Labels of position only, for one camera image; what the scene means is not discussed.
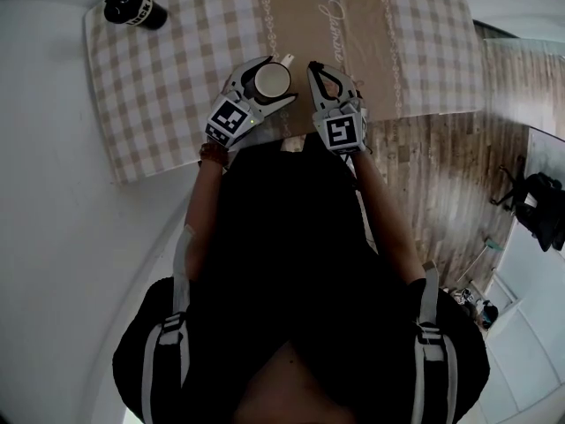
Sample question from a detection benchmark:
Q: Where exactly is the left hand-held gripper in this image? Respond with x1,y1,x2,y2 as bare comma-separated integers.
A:
204,55,300,153

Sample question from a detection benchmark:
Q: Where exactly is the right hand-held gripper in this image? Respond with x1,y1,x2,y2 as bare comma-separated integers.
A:
305,60,369,155

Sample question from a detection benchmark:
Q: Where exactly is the white ceramic mug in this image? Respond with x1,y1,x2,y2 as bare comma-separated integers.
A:
253,53,298,106

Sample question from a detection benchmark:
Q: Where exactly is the person's left forearm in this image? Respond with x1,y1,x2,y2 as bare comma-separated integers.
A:
184,161,231,284

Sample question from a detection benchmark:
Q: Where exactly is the person's right forearm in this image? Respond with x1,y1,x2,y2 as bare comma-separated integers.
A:
351,150,428,287

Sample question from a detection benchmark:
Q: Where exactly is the beige checkered flower tablecloth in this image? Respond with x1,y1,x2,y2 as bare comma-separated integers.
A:
83,0,483,186

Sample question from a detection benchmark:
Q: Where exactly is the black bottle with white label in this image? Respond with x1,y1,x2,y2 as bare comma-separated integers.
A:
103,0,169,33

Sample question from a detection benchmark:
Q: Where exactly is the person's black clothing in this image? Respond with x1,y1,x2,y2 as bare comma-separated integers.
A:
111,133,492,424

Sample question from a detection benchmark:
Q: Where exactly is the green-headed mop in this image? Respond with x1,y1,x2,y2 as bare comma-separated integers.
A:
458,235,505,283

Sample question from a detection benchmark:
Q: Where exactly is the black office chair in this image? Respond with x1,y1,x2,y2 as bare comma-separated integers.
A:
490,161,565,252

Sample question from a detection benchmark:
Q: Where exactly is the brown beaded bracelet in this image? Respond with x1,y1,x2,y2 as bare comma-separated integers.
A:
198,142,230,168

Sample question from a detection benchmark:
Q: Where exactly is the grey backpack strap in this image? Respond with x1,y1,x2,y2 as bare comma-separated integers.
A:
411,261,452,424
139,225,199,424

